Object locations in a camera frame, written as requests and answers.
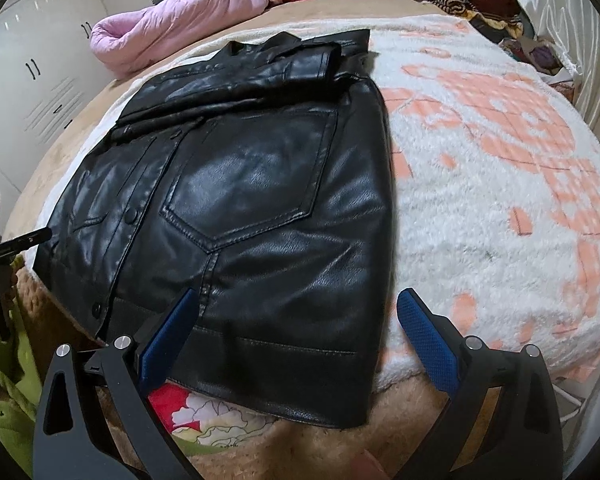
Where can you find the white satin curtain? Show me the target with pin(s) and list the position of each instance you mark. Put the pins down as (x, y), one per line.
(580, 35)

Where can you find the black leather jacket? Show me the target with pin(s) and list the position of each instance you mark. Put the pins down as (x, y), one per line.
(260, 200)

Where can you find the green garment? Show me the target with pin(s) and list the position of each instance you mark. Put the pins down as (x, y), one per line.
(5, 390)

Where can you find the pink quilt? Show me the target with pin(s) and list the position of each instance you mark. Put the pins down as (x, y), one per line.
(180, 20)

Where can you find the white wardrobe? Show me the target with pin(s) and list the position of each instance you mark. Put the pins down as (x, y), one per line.
(45, 60)

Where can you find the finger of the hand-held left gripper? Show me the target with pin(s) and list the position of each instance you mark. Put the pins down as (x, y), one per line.
(22, 244)

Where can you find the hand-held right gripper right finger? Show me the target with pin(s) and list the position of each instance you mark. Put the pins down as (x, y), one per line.
(427, 332)

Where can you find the white and pink fleece blanket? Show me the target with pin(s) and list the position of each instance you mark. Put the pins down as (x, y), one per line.
(490, 185)

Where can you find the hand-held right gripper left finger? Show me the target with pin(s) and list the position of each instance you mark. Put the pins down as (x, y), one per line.
(167, 332)

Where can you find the floral bed sheet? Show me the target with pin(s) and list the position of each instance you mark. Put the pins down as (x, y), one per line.
(205, 420)

